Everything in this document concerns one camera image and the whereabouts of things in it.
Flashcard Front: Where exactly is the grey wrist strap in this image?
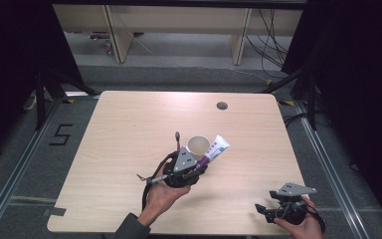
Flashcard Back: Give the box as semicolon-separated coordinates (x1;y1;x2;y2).
136;173;169;184

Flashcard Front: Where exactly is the black curtain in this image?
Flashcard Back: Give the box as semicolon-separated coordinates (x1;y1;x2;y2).
0;0;88;167
280;0;382;230

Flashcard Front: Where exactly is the white cup with handle holder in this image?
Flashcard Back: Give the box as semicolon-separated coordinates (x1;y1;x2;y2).
178;134;212;162

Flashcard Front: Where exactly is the black wrist strap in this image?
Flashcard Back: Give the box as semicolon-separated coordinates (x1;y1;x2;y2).
306;202;327;235

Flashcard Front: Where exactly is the black tape floor mark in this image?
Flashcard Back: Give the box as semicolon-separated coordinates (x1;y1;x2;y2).
49;123;74;147

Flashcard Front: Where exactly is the black metal stand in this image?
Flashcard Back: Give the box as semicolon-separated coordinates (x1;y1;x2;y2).
260;65;320;131
33;65;99;131

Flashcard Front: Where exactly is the light wooden desk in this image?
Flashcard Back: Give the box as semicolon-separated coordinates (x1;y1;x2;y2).
52;4;304;66

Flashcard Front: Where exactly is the metal floor rail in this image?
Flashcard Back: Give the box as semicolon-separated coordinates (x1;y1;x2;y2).
0;96;64;239
292;99;371;239

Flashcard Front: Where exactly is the person's left hand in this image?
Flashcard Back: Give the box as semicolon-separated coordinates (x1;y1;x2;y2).
137;165;192;228

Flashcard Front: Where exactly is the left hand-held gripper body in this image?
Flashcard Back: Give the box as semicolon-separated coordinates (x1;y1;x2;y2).
162;146;202;189

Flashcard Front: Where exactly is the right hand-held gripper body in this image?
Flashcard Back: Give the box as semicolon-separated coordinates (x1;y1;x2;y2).
274;181;317;225

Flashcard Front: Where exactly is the person's right hand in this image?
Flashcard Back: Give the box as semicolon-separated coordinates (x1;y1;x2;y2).
273;194;324;239

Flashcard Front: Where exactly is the black cable loop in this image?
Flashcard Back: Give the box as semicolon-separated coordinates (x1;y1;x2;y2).
141;150;180;211

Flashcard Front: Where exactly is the grey tape strip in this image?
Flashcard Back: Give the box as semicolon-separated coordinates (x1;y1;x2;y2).
43;206;68;218

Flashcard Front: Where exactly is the bundle of black cables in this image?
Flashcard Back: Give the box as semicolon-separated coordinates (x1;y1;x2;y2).
245;8;294;80

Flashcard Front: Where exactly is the white and purple toothpaste tube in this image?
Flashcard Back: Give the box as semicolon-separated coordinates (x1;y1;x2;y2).
195;133;232;170

